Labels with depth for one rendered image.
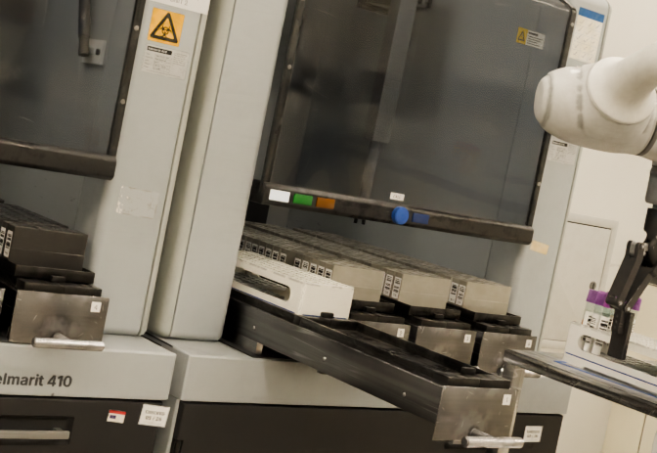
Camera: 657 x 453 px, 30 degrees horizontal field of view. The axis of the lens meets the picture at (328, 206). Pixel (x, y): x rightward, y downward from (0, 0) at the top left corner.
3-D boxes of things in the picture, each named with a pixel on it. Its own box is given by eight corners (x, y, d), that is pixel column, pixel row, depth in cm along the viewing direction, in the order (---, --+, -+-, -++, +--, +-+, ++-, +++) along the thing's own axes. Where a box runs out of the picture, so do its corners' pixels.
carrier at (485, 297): (498, 316, 228) (504, 285, 227) (505, 319, 226) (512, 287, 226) (452, 311, 221) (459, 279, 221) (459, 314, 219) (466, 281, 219)
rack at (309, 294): (196, 282, 206) (203, 246, 205) (245, 287, 212) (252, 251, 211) (295, 323, 182) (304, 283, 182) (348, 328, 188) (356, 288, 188)
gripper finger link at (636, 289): (674, 255, 178) (669, 249, 177) (632, 315, 175) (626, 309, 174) (654, 250, 181) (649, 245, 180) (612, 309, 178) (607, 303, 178)
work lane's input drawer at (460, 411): (168, 315, 208) (178, 263, 207) (236, 321, 216) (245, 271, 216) (455, 453, 150) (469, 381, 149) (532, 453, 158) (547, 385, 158)
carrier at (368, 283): (372, 303, 209) (378, 269, 209) (379, 306, 208) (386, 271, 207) (318, 298, 202) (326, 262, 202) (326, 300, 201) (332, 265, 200)
